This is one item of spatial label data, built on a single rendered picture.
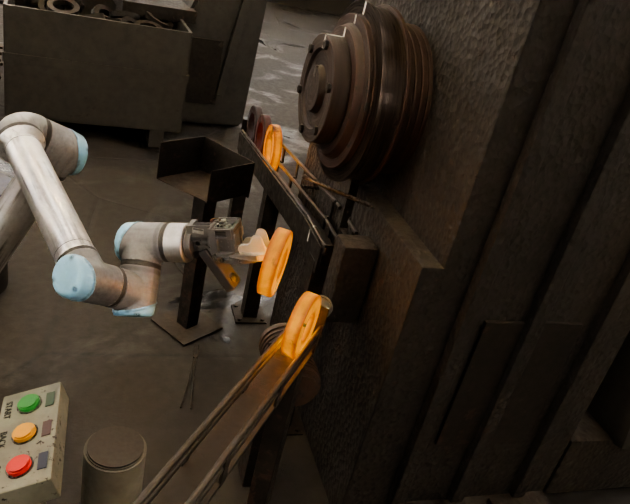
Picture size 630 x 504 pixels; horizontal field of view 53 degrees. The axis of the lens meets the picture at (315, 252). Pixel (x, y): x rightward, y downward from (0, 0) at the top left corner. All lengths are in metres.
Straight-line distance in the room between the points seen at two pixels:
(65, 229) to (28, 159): 0.26
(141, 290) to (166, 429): 0.79
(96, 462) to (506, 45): 1.14
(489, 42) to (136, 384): 1.56
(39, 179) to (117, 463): 0.67
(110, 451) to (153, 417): 0.83
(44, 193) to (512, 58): 1.04
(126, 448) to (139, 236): 0.45
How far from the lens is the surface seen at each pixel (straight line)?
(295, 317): 1.36
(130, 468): 1.34
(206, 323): 2.58
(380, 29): 1.59
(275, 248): 1.34
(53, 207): 1.51
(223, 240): 1.40
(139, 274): 1.45
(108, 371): 2.33
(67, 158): 1.85
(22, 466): 1.22
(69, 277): 1.37
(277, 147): 2.44
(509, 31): 1.40
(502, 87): 1.37
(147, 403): 2.22
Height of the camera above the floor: 1.51
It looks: 27 degrees down
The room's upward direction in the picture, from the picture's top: 14 degrees clockwise
